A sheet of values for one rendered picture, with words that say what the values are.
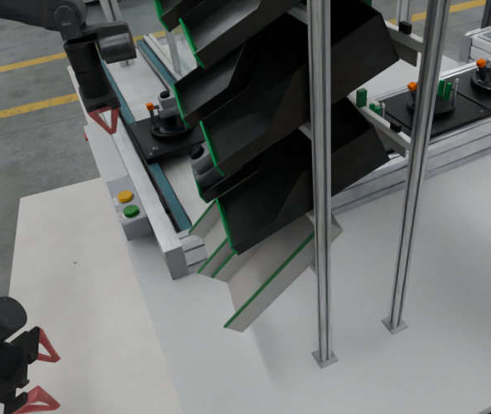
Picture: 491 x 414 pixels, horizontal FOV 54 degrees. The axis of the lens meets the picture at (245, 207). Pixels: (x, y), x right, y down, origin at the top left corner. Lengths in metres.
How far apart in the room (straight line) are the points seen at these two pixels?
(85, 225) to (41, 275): 0.20
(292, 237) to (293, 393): 0.31
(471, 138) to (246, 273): 0.81
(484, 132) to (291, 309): 0.77
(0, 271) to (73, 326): 1.67
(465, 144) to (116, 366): 1.08
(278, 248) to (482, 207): 0.66
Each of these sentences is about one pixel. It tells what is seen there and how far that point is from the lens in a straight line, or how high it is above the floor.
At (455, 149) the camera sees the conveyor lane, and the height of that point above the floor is 0.93.
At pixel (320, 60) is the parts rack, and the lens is 0.60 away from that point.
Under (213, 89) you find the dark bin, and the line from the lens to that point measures 0.85.
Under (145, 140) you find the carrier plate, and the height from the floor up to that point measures 0.97.
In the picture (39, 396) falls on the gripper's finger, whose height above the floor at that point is 1.06.
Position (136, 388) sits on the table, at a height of 0.86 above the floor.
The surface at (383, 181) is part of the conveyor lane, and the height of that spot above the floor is 0.91.
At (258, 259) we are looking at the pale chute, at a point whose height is 1.06.
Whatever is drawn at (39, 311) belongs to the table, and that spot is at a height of 0.86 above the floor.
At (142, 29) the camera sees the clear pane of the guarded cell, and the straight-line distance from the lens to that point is 2.50.
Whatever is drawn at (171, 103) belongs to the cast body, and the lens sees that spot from 1.51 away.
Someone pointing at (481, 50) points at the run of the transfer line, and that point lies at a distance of 2.07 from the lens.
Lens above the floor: 1.75
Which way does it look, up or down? 40 degrees down
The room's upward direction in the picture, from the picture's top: 9 degrees counter-clockwise
